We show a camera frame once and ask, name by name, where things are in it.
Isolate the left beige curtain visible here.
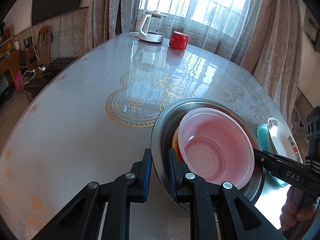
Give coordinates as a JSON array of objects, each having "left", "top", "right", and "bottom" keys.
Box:
[{"left": 85, "top": 0, "right": 139, "bottom": 51}]

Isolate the red mug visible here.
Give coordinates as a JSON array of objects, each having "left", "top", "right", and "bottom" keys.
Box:
[{"left": 169, "top": 31, "right": 189, "bottom": 50}]

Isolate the yellow plastic bowl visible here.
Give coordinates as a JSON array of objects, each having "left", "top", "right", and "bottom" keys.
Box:
[{"left": 171, "top": 127, "right": 180, "bottom": 155}]

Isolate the right beige curtain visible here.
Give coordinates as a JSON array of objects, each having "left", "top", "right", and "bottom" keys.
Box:
[{"left": 232, "top": 0, "right": 302, "bottom": 122}]

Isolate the person right hand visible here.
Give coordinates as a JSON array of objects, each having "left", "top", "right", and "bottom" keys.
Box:
[{"left": 280, "top": 186, "right": 319, "bottom": 231}]

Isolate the stainless steel bowl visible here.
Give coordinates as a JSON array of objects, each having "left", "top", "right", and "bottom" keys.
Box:
[{"left": 151, "top": 98, "right": 265, "bottom": 204}]

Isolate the wooden folding chair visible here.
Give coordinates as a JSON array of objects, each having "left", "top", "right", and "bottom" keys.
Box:
[{"left": 36, "top": 25, "right": 53, "bottom": 67}]

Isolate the teal round plate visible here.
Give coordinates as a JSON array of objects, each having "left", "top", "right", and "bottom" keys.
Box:
[{"left": 257, "top": 123, "right": 288, "bottom": 187}]

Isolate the red plastic bowl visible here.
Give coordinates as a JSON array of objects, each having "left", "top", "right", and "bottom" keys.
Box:
[{"left": 177, "top": 107, "right": 254, "bottom": 190}]

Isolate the wall electrical box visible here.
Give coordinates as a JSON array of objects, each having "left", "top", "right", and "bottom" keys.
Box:
[{"left": 303, "top": 8, "right": 319, "bottom": 53}]

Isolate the wooden shelf cabinet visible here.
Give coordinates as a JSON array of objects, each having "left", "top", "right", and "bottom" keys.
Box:
[{"left": 1, "top": 22, "right": 20, "bottom": 106}]

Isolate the white glass electric kettle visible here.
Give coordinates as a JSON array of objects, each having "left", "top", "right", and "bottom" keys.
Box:
[{"left": 130, "top": 11, "right": 168, "bottom": 44}]

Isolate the beige curtain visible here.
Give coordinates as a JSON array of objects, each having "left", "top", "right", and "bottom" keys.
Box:
[
  {"left": 85, "top": 0, "right": 139, "bottom": 51},
  {"left": 232, "top": 0, "right": 302, "bottom": 122}
]

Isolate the sheer white window curtain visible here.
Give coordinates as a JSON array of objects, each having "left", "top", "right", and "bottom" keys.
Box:
[{"left": 137, "top": 0, "right": 253, "bottom": 62}]

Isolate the large oval patterned plate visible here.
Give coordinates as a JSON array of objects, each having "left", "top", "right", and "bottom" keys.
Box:
[{"left": 267, "top": 118, "right": 303, "bottom": 163}]

